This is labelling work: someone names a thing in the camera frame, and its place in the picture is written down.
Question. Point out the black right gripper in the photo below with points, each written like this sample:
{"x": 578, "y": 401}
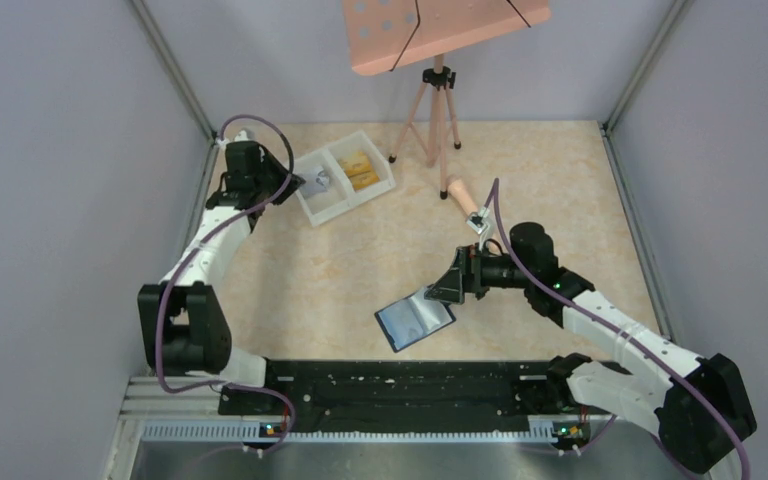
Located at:
{"x": 465, "y": 274}

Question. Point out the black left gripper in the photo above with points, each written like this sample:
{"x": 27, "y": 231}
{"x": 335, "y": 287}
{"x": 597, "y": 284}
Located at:
{"x": 273, "y": 162}

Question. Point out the silver card pulled out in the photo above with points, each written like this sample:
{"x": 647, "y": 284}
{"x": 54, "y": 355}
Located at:
{"x": 314, "y": 183}

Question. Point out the blue leather card holder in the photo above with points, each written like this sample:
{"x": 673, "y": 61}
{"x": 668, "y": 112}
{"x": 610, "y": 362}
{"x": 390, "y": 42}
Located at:
{"x": 412, "y": 319}

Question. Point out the yellow card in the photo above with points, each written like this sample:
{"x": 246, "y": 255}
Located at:
{"x": 354, "y": 163}
{"x": 364, "y": 180}

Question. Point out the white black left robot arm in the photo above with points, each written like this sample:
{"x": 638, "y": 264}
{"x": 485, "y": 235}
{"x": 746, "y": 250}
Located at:
{"x": 183, "y": 326}

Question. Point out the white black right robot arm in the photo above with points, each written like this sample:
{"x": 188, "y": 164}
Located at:
{"x": 697, "y": 408}

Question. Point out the yellow card in tray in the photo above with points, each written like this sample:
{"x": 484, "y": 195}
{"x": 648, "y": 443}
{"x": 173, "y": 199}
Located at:
{"x": 354, "y": 163}

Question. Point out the white two-compartment plastic tray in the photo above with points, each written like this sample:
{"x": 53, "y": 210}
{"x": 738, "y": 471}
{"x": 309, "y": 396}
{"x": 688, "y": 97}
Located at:
{"x": 340, "y": 176}

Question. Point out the pink cylindrical tube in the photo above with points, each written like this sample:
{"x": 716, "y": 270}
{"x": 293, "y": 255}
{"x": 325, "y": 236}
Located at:
{"x": 458, "y": 191}

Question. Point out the pink tripod music stand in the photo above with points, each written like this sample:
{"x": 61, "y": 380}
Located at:
{"x": 384, "y": 36}

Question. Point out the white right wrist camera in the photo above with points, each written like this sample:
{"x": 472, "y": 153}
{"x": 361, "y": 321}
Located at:
{"x": 481, "y": 223}

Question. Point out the aluminium frame rail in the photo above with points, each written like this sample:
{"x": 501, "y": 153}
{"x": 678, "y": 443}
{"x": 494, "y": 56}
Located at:
{"x": 204, "y": 443}

